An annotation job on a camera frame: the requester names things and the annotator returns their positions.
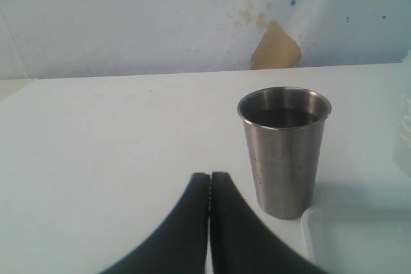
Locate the white rectangular tray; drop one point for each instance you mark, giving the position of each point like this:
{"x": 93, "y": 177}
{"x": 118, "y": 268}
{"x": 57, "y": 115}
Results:
{"x": 357, "y": 240}

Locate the stainless steel cup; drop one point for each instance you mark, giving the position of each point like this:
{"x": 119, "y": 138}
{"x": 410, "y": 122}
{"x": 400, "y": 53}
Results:
{"x": 284, "y": 127}

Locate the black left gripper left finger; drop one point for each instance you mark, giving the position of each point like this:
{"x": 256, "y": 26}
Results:
{"x": 179, "y": 244}

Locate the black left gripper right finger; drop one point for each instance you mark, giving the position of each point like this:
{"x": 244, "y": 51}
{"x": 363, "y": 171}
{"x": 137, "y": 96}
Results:
{"x": 240, "y": 242}

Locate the translucent plastic container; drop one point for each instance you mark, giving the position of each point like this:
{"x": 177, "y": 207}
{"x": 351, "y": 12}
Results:
{"x": 401, "y": 154}

